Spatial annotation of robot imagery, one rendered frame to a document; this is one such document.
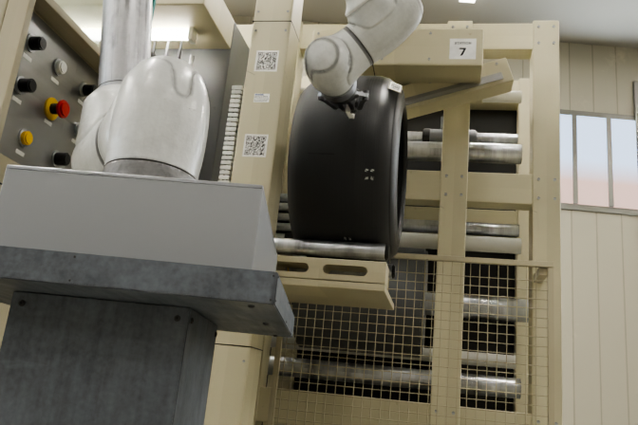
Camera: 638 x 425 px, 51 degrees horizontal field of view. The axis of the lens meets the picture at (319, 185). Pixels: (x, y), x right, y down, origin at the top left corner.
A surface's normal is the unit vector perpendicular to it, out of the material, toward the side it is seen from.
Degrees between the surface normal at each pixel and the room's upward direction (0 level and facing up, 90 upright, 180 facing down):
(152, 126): 88
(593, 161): 90
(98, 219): 90
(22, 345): 90
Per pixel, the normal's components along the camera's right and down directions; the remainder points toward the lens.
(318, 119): -0.15, -0.47
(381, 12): 0.04, 0.05
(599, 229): 0.00, -0.29
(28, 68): 0.98, 0.04
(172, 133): 0.51, -0.24
